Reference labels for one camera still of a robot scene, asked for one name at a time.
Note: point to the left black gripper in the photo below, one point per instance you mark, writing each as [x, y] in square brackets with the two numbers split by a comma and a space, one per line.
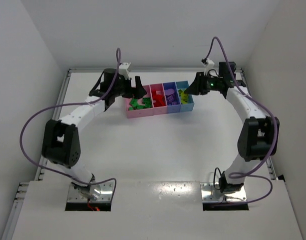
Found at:
[130, 88]

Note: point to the metal base plate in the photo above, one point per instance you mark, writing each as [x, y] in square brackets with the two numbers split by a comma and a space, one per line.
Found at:
[97, 198]
[214, 200]

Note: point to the red lego brick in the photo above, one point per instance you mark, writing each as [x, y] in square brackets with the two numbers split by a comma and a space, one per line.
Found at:
[158, 99]

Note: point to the thin green lego brick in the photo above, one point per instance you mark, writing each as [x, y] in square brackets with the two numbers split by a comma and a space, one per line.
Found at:
[134, 103]

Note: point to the green square lego brick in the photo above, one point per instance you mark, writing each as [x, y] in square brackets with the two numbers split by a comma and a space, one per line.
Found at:
[147, 102]

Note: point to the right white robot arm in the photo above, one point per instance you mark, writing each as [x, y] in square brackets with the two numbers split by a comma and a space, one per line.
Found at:
[259, 134]

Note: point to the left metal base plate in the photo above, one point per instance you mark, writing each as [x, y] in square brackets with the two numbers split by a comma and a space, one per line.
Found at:
[97, 198]

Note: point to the light blue bin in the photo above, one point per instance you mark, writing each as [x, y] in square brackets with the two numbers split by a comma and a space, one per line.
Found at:
[190, 105]

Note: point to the small pink bin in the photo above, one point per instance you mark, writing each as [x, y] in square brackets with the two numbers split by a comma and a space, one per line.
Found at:
[160, 90]

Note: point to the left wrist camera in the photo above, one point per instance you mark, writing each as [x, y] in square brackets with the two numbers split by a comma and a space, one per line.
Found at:
[125, 69]

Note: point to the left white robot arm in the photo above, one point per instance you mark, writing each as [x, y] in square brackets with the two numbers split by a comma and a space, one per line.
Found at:
[61, 143]

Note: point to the green and lime lego stack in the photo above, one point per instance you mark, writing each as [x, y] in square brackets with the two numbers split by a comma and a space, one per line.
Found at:
[131, 108]

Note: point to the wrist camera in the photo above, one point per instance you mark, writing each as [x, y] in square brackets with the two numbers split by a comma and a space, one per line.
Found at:
[208, 65]
[125, 69]

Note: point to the purple arch lego brick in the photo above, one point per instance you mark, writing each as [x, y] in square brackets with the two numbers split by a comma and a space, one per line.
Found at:
[169, 91]

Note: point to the large pink bin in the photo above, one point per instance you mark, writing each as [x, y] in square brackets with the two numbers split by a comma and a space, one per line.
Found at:
[140, 111]

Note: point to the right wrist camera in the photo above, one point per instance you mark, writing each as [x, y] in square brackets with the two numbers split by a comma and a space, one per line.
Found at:
[208, 65]

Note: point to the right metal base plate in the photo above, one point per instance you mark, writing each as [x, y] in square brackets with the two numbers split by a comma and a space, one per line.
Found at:
[214, 200]

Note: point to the lime lego brick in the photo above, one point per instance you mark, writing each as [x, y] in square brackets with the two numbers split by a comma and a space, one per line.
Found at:
[184, 98]

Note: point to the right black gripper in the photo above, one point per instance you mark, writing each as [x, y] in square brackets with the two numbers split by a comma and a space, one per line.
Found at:
[203, 84]

